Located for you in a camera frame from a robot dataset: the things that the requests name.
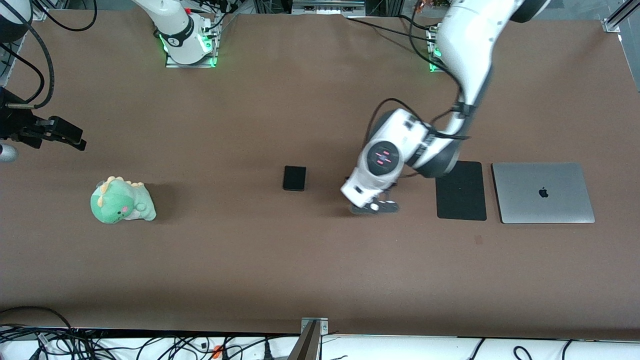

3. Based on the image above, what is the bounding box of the small black rectangular box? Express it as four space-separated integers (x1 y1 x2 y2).
282 165 307 192

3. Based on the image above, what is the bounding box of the black mouse pad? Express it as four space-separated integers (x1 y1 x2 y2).
434 160 488 222

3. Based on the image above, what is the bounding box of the green dinosaur plush toy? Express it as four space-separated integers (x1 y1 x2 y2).
90 175 157 225

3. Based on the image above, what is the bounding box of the grey Apple laptop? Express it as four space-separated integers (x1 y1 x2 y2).
490 161 596 225

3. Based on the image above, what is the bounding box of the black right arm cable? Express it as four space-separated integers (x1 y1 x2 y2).
0 0 99 110

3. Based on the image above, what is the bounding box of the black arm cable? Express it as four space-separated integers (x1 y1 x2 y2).
367 12 473 147
0 0 99 110

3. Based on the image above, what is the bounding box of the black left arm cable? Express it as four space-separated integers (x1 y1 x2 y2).
367 12 473 147

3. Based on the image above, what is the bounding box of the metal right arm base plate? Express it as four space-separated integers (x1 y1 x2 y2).
165 50 219 69

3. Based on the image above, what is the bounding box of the white cable shelf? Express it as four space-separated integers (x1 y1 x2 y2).
0 327 640 360

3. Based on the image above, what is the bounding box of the aluminium camera post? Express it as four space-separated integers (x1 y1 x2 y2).
287 317 330 360

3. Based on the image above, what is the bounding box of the long black table cable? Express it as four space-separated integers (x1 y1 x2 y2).
345 16 437 43

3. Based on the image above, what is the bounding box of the black arched cable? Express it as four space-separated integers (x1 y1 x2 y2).
0 306 76 341

